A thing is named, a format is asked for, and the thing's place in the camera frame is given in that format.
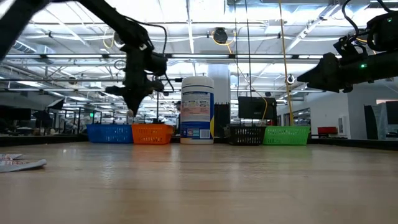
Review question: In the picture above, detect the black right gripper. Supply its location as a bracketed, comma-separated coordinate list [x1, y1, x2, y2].
[297, 52, 398, 94]

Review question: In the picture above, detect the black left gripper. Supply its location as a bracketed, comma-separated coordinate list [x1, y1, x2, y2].
[104, 45, 165, 118]

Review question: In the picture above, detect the white wipes canister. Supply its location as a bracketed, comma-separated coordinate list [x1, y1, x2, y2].
[180, 76, 215, 146]

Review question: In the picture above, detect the orange plastic basket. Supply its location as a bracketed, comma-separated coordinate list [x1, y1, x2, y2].
[131, 124, 174, 146]

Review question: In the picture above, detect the blue plastic basket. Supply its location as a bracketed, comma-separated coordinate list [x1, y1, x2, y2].
[86, 124, 134, 144]

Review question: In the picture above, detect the person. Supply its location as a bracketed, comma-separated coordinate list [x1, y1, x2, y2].
[174, 100, 182, 134]

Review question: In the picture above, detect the red box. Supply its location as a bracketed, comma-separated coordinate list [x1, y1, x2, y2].
[317, 126, 338, 135]

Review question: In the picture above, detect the green plastic basket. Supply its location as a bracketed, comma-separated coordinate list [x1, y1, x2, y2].
[262, 126, 312, 146]

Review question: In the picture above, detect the dark standing panel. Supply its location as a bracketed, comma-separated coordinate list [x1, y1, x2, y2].
[364, 105, 379, 140]

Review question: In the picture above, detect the black softbox light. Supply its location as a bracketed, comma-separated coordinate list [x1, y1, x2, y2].
[46, 98, 65, 110]

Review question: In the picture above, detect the white column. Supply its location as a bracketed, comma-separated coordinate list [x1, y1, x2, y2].
[207, 64, 231, 105]

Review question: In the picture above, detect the black plastic basket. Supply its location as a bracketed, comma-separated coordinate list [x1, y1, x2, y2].
[228, 126, 267, 146]

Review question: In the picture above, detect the black panel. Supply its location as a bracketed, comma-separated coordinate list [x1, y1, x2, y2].
[213, 103, 231, 139]

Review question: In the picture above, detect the black studio light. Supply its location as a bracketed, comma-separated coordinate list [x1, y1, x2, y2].
[32, 110, 53, 128]

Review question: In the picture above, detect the black desk monitor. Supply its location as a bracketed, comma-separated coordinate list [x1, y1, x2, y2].
[0, 107, 32, 121]

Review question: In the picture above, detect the small white printed packet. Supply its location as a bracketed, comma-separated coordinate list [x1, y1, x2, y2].
[0, 153, 24, 161]

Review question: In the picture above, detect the black camera stand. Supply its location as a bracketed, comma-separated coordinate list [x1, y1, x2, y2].
[151, 77, 185, 124]

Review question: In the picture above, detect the hanging black cable loop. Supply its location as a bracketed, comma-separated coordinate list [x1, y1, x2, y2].
[113, 59, 127, 72]

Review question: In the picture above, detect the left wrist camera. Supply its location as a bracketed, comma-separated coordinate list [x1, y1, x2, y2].
[146, 52, 169, 77]

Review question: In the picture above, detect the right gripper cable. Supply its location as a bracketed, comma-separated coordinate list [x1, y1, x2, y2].
[341, 0, 392, 41]

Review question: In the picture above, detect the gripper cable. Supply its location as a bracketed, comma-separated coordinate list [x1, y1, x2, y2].
[341, 0, 392, 41]
[124, 17, 175, 93]

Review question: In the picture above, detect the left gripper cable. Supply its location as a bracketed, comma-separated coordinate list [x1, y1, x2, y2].
[124, 17, 175, 93]

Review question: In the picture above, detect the thin black hanging cable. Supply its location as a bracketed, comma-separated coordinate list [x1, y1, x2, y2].
[233, 0, 239, 125]

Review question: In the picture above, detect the dark wall monitor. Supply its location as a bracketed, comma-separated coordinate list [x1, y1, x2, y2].
[385, 101, 398, 125]

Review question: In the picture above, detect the black aluminium frame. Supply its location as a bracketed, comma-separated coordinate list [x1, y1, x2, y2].
[0, 133, 398, 152]

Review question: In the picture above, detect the black ceiling cable reel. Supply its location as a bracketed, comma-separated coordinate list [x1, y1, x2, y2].
[213, 27, 229, 44]

